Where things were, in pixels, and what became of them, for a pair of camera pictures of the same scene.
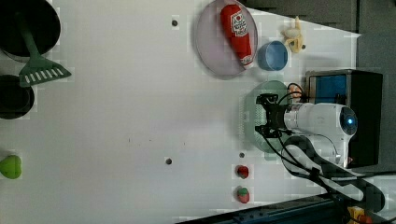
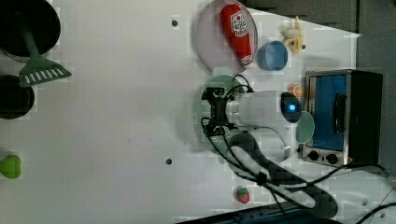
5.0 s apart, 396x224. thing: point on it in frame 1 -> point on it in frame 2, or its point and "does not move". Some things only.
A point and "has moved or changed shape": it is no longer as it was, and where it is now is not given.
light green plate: x=255 y=115 has moved or changed shape
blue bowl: x=273 y=56 does not move
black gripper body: x=275 y=115 -> x=217 y=124
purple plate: x=212 y=42 does not move
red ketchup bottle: x=235 y=27 does not move
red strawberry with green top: x=243 y=195 does not move
